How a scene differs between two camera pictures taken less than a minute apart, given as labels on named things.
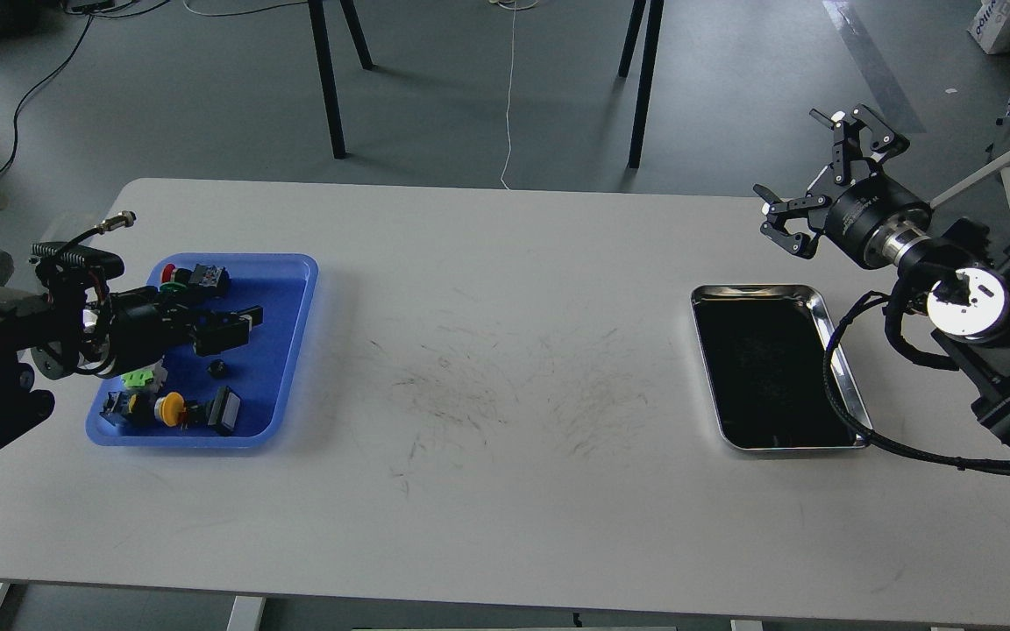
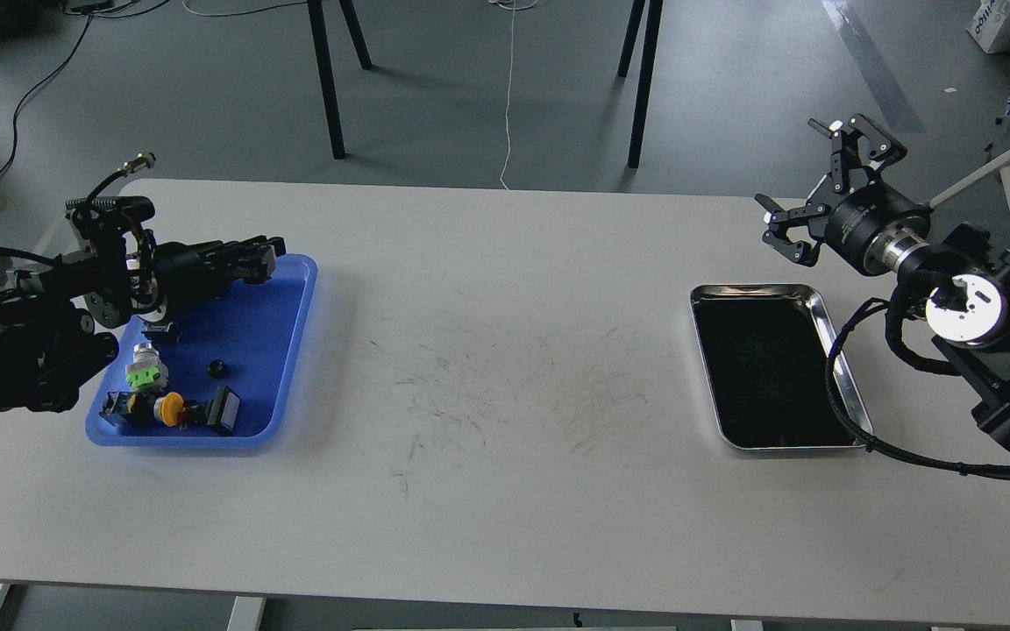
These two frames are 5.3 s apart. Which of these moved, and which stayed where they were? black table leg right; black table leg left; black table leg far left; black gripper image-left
Moved: black gripper image-left
Stayed: black table leg left; black table leg far left; black table leg right
